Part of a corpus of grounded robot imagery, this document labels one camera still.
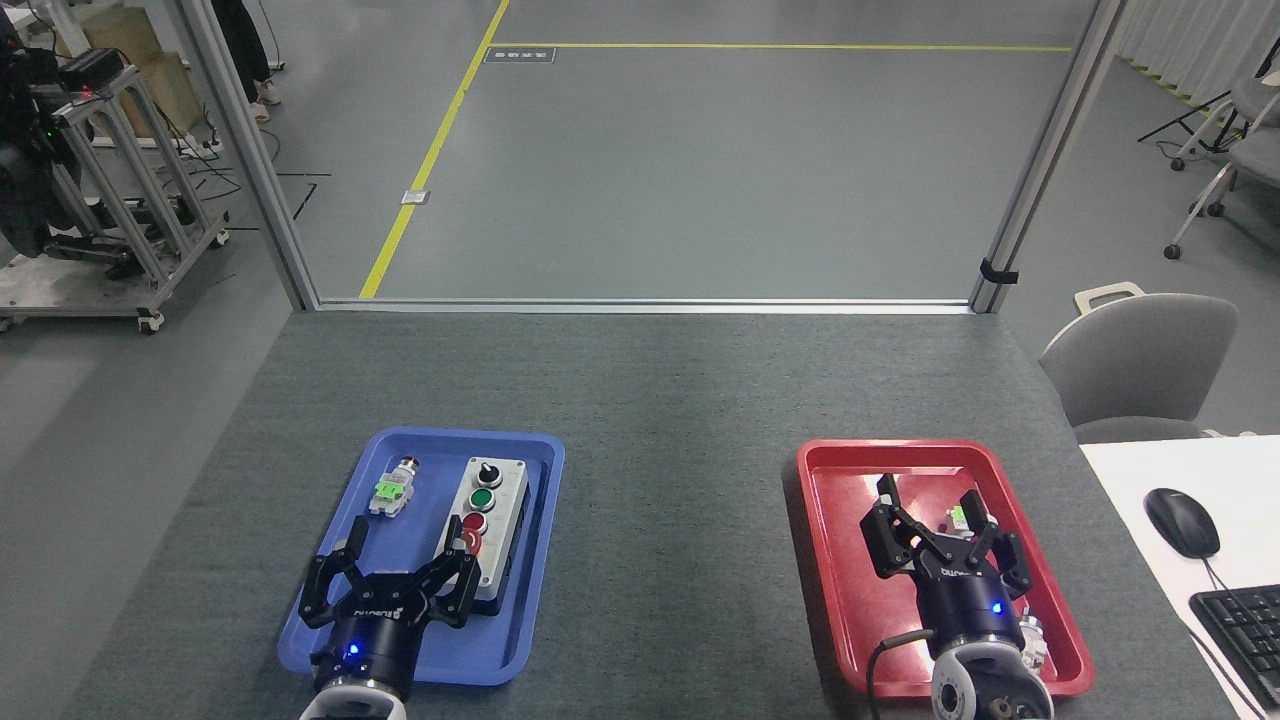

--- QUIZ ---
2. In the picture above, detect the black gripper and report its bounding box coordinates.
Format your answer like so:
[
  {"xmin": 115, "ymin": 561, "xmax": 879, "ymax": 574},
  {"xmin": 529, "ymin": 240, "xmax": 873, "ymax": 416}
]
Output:
[
  {"xmin": 861, "ymin": 473, "xmax": 1034, "ymax": 661},
  {"xmin": 298, "ymin": 515, "xmax": 480, "ymax": 702}
]

